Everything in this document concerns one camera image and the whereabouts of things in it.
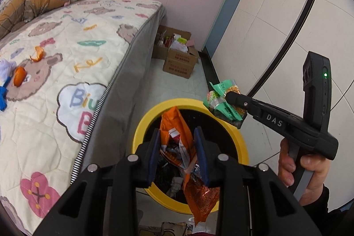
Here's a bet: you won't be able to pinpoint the bed with cartoon quilt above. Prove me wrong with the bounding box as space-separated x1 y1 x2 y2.
0 0 162 228

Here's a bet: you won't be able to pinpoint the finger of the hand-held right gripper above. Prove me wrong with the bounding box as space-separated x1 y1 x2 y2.
225 91 263 118

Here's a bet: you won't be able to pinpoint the green snack wrapper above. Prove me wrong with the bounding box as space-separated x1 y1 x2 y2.
204 79 248 129

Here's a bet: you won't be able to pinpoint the yellow trash bin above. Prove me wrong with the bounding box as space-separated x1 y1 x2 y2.
131 98 248 214

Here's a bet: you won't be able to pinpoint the brown striped duvet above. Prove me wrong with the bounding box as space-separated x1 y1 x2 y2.
0 0 81 37

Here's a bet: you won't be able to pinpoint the blue crumpled glove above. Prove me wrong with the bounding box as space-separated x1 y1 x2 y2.
0 76 13 111

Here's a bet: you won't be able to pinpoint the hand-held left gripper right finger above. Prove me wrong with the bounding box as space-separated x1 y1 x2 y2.
194 127 323 236

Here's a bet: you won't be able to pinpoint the grey patterned bed sheet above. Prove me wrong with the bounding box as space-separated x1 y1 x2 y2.
0 13 69 40

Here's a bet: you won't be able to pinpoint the person's right hand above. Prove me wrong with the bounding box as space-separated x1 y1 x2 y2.
277 139 330 206

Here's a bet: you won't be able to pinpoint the printed floor mat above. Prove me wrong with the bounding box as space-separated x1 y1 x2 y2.
138 221 195 236

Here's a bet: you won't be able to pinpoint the orange wrapper piece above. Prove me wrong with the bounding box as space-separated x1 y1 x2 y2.
30 46 45 62
13 66 27 87

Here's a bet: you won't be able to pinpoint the person's right forearm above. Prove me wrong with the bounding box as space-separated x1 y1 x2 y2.
300 185 353 236

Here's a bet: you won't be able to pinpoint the orange snack bag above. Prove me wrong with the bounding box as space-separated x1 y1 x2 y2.
160 106 221 226

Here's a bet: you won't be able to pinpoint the grey mattress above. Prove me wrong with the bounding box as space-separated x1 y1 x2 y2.
70 4 168 189

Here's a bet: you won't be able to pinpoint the packets in cardboard box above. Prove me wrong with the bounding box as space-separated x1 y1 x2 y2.
156 33 195 54

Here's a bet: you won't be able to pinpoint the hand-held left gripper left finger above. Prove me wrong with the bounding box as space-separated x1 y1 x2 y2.
33 128 161 236

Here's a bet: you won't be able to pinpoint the purple mesh sponge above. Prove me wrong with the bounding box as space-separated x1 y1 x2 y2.
0 59 15 79

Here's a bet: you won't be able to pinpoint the cardboard box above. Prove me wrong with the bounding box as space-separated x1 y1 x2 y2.
152 25 199 79

